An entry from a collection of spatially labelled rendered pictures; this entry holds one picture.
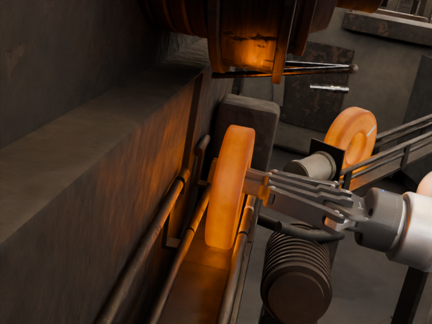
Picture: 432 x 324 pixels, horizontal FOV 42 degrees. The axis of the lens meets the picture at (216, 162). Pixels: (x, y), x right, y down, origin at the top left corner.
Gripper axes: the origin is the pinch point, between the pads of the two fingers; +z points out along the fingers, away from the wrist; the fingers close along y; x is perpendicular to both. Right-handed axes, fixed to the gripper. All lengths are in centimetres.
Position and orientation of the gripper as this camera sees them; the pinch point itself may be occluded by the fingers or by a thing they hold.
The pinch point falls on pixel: (236, 177)
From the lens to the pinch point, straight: 72.0
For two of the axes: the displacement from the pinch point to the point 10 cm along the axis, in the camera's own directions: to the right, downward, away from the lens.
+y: 1.5, -3.0, 9.4
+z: -9.6, -2.8, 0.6
